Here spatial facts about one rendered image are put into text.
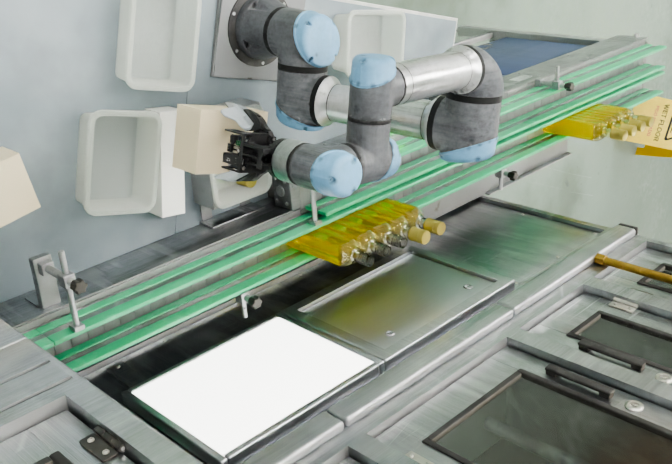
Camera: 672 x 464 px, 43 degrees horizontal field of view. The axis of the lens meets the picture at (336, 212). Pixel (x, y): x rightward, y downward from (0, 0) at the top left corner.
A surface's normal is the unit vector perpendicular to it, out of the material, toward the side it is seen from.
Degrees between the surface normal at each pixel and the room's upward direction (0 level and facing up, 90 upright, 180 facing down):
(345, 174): 0
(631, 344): 90
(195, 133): 90
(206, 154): 0
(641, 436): 90
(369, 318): 90
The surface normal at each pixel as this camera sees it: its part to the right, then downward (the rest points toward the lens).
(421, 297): -0.08, -0.92
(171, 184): 0.70, 0.22
